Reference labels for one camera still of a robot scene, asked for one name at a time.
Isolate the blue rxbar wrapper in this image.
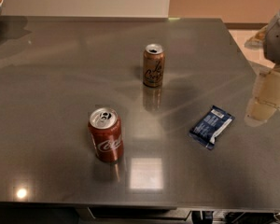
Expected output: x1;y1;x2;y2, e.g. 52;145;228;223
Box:
189;105;234;150

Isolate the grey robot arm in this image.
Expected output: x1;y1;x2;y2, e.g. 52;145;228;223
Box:
263;9;280;64

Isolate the red coke can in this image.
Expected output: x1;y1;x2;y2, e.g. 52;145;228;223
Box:
88;107;124;162

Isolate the gold LaCroix can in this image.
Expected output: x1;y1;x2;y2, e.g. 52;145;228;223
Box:
143;44;165;88

